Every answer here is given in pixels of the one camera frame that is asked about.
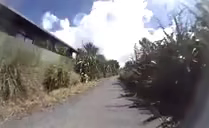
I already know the row of green bushes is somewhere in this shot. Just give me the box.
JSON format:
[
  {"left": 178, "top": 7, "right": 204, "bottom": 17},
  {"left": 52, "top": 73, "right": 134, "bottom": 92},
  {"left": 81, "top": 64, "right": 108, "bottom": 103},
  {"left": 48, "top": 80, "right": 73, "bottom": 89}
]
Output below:
[{"left": 73, "top": 41, "right": 121, "bottom": 83}]

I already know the grey asphalt path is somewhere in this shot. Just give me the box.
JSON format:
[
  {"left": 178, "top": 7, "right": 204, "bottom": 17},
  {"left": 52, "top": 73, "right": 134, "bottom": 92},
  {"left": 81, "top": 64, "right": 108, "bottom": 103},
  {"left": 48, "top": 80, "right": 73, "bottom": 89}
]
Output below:
[{"left": 0, "top": 75, "right": 163, "bottom": 128}]

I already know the tall dry brush hedge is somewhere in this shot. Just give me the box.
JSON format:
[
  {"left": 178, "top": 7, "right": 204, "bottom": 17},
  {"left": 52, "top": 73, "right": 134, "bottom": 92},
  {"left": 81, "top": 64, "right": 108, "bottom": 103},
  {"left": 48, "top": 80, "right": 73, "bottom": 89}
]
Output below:
[{"left": 118, "top": 0, "right": 209, "bottom": 128}]

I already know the dry grass verge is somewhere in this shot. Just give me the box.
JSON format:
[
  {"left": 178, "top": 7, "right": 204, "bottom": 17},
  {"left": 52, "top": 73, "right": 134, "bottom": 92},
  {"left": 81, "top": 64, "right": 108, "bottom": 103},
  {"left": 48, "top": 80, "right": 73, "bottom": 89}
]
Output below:
[{"left": 0, "top": 49, "right": 103, "bottom": 124}]

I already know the building with dark roof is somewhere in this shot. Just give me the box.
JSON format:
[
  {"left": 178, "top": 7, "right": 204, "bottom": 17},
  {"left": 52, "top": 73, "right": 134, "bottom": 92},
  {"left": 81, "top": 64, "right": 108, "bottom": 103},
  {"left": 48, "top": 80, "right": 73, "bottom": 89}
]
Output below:
[{"left": 0, "top": 0, "right": 79, "bottom": 68}]

